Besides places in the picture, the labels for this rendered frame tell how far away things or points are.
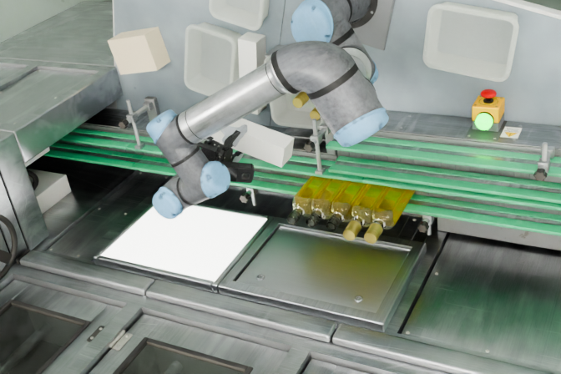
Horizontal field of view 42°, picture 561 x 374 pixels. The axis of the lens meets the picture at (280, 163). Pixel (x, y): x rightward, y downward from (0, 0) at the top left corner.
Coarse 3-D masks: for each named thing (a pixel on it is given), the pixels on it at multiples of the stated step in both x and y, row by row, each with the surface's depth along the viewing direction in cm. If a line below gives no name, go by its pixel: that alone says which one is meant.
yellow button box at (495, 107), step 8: (480, 96) 195; (480, 104) 191; (488, 104) 190; (496, 104) 189; (504, 104) 193; (472, 112) 192; (480, 112) 190; (488, 112) 189; (496, 112) 188; (496, 120) 190; (496, 128) 191
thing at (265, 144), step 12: (240, 120) 196; (252, 132) 193; (264, 132) 193; (276, 132) 194; (240, 144) 194; (252, 144) 192; (264, 144) 191; (276, 144) 189; (288, 144) 190; (264, 156) 193; (276, 156) 191; (288, 156) 194
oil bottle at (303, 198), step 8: (312, 176) 209; (304, 184) 206; (312, 184) 205; (320, 184) 205; (304, 192) 202; (312, 192) 202; (296, 200) 200; (304, 200) 199; (304, 208) 199; (304, 216) 200
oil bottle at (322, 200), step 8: (328, 184) 204; (336, 184) 203; (344, 184) 204; (320, 192) 201; (328, 192) 200; (336, 192) 200; (312, 200) 198; (320, 200) 197; (328, 200) 197; (312, 208) 198; (320, 208) 196; (328, 208) 196; (328, 216) 197
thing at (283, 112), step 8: (288, 96) 223; (272, 104) 218; (280, 104) 222; (288, 104) 224; (304, 104) 222; (312, 104) 220; (272, 112) 219; (280, 112) 222; (288, 112) 224; (296, 112) 223; (304, 112) 223; (280, 120) 221; (288, 120) 220; (296, 120) 219; (304, 120) 219; (320, 120) 217; (304, 128) 217; (312, 128) 216
